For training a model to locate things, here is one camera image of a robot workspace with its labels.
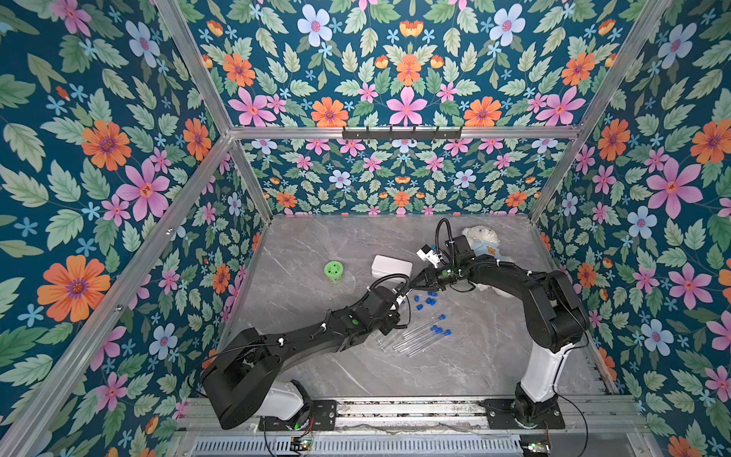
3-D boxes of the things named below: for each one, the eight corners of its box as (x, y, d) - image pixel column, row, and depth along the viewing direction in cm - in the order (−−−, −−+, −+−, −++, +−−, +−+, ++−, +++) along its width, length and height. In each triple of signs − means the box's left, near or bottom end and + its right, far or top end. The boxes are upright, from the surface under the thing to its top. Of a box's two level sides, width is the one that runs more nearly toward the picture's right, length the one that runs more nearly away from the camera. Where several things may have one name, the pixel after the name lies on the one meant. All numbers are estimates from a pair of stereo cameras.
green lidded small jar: (324, 284, 101) (322, 277, 97) (327, 268, 105) (325, 261, 102) (342, 284, 101) (340, 277, 97) (344, 268, 105) (342, 261, 102)
